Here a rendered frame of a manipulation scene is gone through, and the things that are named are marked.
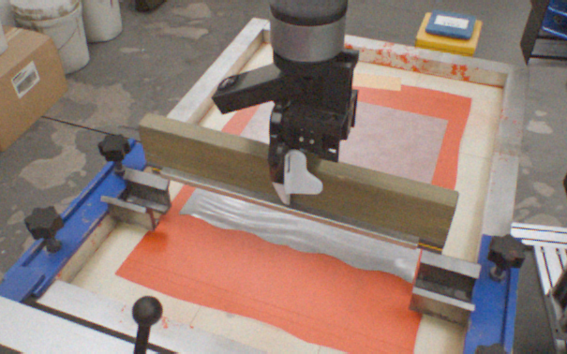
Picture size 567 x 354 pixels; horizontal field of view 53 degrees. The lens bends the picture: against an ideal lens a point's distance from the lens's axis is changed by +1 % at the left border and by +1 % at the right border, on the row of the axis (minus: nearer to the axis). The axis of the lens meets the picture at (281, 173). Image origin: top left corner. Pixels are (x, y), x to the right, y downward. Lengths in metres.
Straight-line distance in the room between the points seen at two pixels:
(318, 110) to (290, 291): 0.28
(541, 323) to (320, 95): 1.30
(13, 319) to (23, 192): 1.79
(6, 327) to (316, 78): 0.43
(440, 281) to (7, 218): 1.89
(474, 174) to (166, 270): 0.52
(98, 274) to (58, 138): 1.91
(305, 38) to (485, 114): 0.63
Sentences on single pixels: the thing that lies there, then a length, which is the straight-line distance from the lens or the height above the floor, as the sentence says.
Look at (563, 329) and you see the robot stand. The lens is 1.61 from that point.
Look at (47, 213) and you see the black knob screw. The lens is 0.79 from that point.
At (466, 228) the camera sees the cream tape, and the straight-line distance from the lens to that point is 0.90.
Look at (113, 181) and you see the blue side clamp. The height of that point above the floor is 1.00.
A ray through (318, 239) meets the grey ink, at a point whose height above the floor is 0.96.
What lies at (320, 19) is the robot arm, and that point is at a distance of 0.54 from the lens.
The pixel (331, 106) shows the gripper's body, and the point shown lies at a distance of 0.60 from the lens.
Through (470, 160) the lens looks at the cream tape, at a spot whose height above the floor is 0.95.
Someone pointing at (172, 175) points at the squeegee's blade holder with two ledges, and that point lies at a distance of 0.77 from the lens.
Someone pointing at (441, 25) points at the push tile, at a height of 0.97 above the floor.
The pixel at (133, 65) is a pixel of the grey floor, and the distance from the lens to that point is 3.12.
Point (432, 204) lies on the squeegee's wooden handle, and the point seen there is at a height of 1.13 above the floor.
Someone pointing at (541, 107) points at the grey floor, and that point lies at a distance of 2.97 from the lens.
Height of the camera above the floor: 1.59
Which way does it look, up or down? 43 degrees down
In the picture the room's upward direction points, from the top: straight up
